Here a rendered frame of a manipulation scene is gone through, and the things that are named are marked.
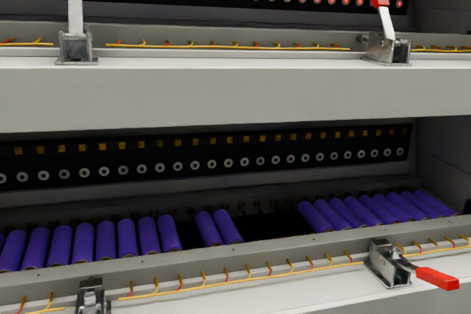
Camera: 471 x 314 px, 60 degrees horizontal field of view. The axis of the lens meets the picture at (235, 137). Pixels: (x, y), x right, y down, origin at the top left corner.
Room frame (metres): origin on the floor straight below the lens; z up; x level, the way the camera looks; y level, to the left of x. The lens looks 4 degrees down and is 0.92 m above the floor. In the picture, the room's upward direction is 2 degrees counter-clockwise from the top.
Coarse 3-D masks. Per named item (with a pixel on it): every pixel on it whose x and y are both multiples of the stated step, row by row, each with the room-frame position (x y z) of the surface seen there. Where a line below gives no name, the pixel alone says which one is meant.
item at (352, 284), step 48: (0, 192) 0.42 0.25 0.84; (48, 192) 0.43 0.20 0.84; (96, 192) 0.45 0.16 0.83; (144, 192) 0.47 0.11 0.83; (432, 192) 0.56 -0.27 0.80; (240, 288) 0.35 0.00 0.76; (288, 288) 0.36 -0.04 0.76; (336, 288) 0.36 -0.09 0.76; (384, 288) 0.36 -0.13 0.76; (432, 288) 0.37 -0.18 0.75
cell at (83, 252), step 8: (80, 224) 0.41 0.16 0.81; (88, 224) 0.41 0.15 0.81; (80, 232) 0.39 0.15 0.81; (88, 232) 0.40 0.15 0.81; (80, 240) 0.38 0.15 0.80; (88, 240) 0.38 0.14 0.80; (80, 248) 0.37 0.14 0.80; (88, 248) 0.37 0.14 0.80; (72, 256) 0.36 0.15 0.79; (80, 256) 0.36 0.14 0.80; (88, 256) 0.36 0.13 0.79
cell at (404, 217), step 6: (372, 198) 0.51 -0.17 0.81; (378, 198) 0.50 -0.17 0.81; (384, 198) 0.50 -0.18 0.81; (384, 204) 0.49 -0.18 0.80; (390, 204) 0.48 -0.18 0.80; (390, 210) 0.47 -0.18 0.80; (396, 210) 0.47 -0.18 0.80; (402, 210) 0.47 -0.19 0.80; (396, 216) 0.46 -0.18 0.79; (402, 216) 0.46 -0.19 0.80; (408, 216) 0.46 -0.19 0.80; (402, 222) 0.45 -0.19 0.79
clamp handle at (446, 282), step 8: (392, 256) 0.37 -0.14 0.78; (400, 264) 0.36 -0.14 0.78; (408, 264) 0.35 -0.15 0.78; (416, 272) 0.34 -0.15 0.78; (424, 272) 0.33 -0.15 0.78; (432, 272) 0.32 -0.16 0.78; (440, 272) 0.32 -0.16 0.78; (424, 280) 0.33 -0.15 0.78; (432, 280) 0.32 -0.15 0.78; (440, 280) 0.31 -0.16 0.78; (448, 280) 0.30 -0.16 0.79; (456, 280) 0.31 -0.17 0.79; (448, 288) 0.30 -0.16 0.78; (456, 288) 0.31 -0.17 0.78
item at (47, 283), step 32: (416, 224) 0.43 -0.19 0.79; (448, 224) 0.43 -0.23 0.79; (160, 256) 0.35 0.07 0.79; (192, 256) 0.36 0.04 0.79; (224, 256) 0.36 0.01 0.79; (256, 256) 0.37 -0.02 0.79; (288, 256) 0.38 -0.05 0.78; (320, 256) 0.39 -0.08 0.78; (0, 288) 0.31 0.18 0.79; (32, 288) 0.32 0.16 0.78; (64, 288) 0.32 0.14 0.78; (192, 288) 0.34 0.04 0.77
